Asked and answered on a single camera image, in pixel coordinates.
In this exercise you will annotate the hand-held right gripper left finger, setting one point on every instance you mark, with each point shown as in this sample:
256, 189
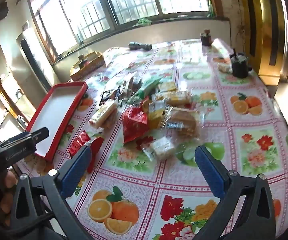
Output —
75, 170

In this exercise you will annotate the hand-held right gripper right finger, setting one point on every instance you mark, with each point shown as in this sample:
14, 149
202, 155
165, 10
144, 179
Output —
208, 170

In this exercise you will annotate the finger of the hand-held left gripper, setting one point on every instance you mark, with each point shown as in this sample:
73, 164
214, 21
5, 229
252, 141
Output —
39, 133

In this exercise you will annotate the red tray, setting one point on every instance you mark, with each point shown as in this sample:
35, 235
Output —
54, 115

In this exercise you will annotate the red striped snack packet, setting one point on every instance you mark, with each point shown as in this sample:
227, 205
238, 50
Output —
80, 142

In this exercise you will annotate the white square snack packet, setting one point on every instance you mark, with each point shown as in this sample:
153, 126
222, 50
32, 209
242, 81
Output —
161, 147

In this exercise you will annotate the clear bag of brown biscuits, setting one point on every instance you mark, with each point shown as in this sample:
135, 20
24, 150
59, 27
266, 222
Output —
183, 120

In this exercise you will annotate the red snack bag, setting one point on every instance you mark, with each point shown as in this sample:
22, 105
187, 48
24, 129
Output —
134, 125

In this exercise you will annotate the long yellow cream snack packet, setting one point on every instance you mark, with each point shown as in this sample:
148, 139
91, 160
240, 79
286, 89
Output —
178, 98

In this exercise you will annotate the dark snack packet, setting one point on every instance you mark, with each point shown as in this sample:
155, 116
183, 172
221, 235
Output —
109, 95

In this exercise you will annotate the brown snack packet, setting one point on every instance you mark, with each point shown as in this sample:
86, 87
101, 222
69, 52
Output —
129, 86

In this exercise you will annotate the green snack packet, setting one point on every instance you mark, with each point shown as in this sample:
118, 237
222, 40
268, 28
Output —
146, 85

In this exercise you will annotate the person's left hand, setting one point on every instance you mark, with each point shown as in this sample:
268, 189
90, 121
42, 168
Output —
8, 181

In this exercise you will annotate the printed floral tablecloth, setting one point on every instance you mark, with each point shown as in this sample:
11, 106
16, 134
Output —
158, 180

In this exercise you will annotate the white standing air conditioner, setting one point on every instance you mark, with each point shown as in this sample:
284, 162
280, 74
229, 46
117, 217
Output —
33, 75

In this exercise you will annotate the small jar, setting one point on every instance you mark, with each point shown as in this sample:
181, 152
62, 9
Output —
83, 61

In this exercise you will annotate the yellow woven basket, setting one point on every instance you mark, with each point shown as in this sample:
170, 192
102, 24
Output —
91, 66

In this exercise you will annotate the black cup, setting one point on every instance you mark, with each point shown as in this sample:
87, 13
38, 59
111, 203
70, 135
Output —
240, 67

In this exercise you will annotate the clear plastic bag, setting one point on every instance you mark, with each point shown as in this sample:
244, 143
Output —
218, 46

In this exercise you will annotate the black jar with cork stopper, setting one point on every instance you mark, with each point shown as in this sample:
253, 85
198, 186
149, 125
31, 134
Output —
206, 40

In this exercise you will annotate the black flashlight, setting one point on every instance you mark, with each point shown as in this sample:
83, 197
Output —
140, 46

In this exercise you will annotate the golden wooden door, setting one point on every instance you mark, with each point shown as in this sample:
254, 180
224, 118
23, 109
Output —
266, 30

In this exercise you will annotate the green cloth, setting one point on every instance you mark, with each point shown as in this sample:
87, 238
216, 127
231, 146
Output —
142, 22

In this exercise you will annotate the green bottle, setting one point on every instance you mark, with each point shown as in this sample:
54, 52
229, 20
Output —
210, 10

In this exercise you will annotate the barred window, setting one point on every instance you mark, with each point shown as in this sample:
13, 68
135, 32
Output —
134, 2

